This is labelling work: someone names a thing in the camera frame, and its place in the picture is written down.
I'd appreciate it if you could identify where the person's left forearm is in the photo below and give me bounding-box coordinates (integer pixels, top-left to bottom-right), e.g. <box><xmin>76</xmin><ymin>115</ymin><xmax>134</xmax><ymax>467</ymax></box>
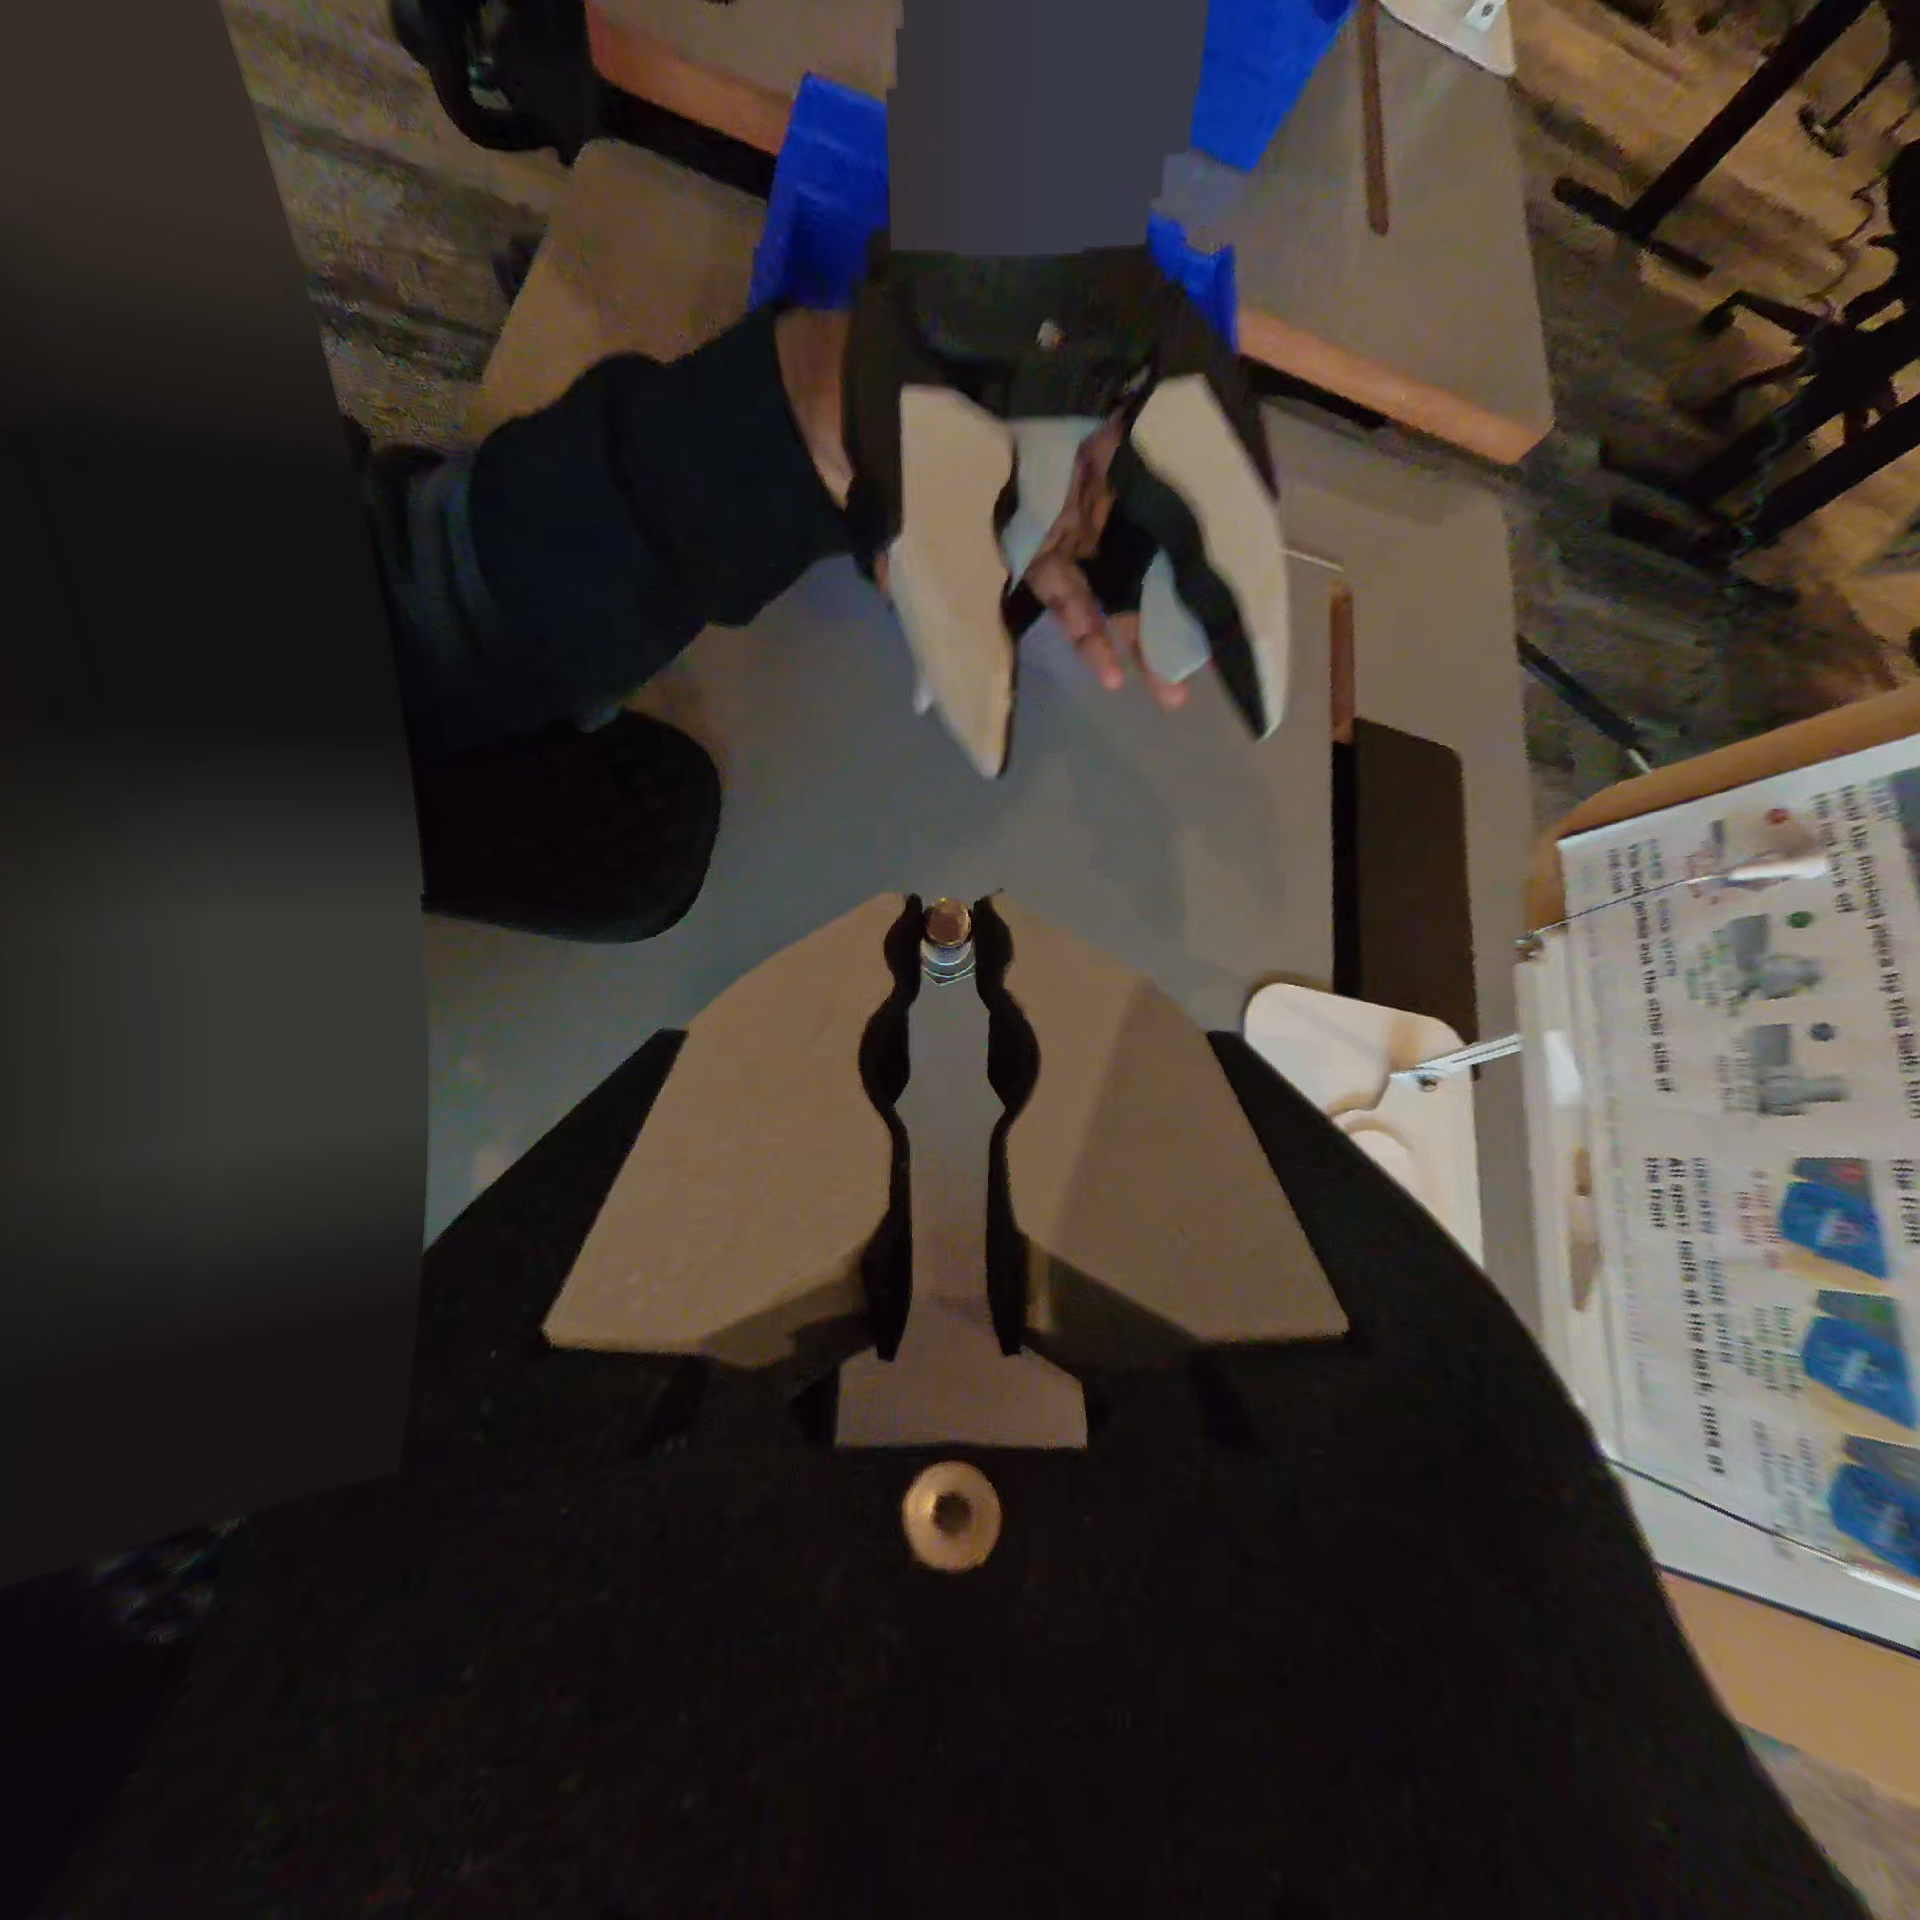
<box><xmin>368</xmin><ymin>306</ymin><xmax>856</xmax><ymax>745</ymax></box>

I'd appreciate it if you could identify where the black quilted armrest pad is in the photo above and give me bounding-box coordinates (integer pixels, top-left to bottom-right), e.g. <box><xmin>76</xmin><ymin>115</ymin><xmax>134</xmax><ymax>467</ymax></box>
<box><xmin>421</xmin><ymin>708</ymin><xmax>725</xmax><ymax>946</ymax></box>

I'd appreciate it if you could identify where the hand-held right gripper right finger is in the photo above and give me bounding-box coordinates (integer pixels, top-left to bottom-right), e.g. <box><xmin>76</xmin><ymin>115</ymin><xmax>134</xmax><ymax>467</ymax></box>
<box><xmin>975</xmin><ymin>891</ymin><xmax>1352</xmax><ymax>1356</ymax></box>

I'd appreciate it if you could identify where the tan rounded wooden panel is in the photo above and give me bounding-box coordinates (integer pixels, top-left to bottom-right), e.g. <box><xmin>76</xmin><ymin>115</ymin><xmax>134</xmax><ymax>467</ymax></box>
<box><xmin>1522</xmin><ymin>720</ymin><xmax>1920</xmax><ymax>1772</ymax></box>

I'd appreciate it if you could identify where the black desk cable flap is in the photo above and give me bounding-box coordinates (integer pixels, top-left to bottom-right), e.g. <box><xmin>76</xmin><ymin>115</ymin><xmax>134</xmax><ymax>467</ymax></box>
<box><xmin>1332</xmin><ymin>718</ymin><xmax>1466</xmax><ymax>1041</ymax></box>

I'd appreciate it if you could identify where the blue divided plastic bin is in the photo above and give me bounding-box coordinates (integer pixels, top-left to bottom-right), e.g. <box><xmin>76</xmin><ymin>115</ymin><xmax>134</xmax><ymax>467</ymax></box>
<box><xmin>1142</xmin><ymin>0</ymin><xmax>1354</xmax><ymax>358</ymax></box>

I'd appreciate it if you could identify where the grey desk with wooden edge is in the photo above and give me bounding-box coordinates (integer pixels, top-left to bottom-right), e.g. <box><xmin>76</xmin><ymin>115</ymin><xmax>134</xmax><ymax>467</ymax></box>
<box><xmin>585</xmin><ymin>0</ymin><xmax>1553</xmax><ymax>464</ymax></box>

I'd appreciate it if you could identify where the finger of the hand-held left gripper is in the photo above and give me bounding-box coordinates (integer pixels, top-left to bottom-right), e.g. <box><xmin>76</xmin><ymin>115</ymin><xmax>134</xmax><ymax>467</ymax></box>
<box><xmin>1113</xmin><ymin>372</ymin><xmax>1296</xmax><ymax>744</ymax></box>
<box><xmin>889</xmin><ymin>384</ymin><xmax>1029</xmax><ymax>782</ymax></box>

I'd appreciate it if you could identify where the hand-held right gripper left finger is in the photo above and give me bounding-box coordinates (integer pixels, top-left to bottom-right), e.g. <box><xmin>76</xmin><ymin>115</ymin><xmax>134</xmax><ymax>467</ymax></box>
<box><xmin>540</xmin><ymin>891</ymin><xmax>921</xmax><ymax>1375</ymax></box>

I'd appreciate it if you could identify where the person's left hand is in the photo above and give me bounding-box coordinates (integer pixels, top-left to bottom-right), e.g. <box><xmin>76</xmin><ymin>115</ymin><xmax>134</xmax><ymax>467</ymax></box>
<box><xmin>777</xmin><ymin>306</ymin><xmax>1191</xmax><ymax>712</ymax></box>

